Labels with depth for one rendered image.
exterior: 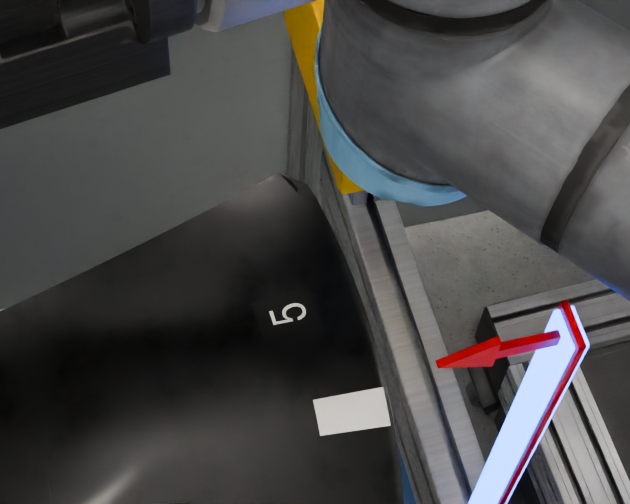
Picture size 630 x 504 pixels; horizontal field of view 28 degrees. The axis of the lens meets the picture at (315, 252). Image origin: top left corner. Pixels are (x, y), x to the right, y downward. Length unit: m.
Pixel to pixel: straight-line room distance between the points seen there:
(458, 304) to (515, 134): 1.54
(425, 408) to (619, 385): 0.80
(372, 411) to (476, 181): 0.17
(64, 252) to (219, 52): 0.44
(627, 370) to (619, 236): 1.31
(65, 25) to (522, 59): 0.14
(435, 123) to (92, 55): 0.12
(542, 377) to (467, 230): 1.39
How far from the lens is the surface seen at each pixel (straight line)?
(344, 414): 0.55
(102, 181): 1.64
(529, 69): 0.40
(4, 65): 0.34
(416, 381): 0.92
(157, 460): 0.54
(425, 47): 0.39
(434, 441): 0.90
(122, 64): 0.36
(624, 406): 1.68
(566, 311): 0.58
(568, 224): 0.40
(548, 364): 0.60
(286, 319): 0.56
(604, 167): 0.39
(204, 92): 1.53
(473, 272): 1.96
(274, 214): 0.57
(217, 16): 0.33
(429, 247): 1.98
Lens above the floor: 1.69
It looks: 60 degrees down
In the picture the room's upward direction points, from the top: 5 degrees clockwise
